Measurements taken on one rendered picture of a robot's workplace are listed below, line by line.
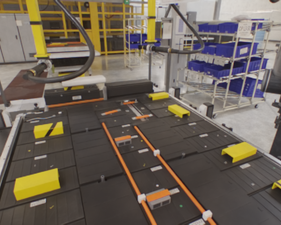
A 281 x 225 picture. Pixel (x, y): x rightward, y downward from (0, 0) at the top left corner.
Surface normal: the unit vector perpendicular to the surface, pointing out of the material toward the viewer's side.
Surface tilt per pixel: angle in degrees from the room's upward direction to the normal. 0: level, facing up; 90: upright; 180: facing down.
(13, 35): 90
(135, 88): 90
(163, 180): 0
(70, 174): 0
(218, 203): 0
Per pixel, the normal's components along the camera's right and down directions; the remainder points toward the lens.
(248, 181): 0.00, -0.91
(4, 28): 0.39, 0.39
